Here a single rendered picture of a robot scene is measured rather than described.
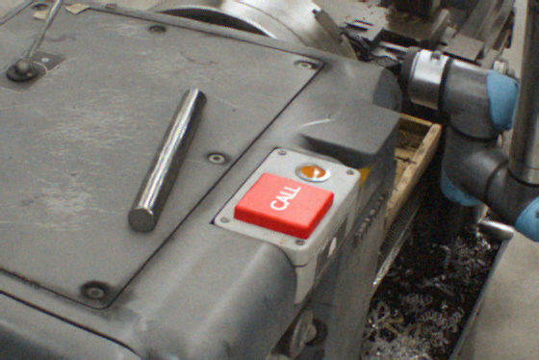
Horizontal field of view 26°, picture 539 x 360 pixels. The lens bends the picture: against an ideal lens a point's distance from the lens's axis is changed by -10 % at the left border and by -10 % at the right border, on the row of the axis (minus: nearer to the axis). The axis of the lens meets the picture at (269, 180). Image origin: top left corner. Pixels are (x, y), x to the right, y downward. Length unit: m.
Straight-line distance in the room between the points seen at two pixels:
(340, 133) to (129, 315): 0.33
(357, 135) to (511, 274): 2.18
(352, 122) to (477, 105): 0.51
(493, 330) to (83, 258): 2.20
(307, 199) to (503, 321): 2.12
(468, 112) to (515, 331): 1.49
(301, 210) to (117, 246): 0.15
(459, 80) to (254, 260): 0.74
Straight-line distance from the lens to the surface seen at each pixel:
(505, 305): 3.13
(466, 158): 1.64
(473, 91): 1.61
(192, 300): 0.88
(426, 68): 1.62
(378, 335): 2.05
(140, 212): 0.93
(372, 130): 1.12
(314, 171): 1.03
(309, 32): 1.41
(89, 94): 1.13
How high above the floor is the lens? 1.77
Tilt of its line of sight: 31 degrees down
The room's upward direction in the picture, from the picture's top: 6 degrees clockwise
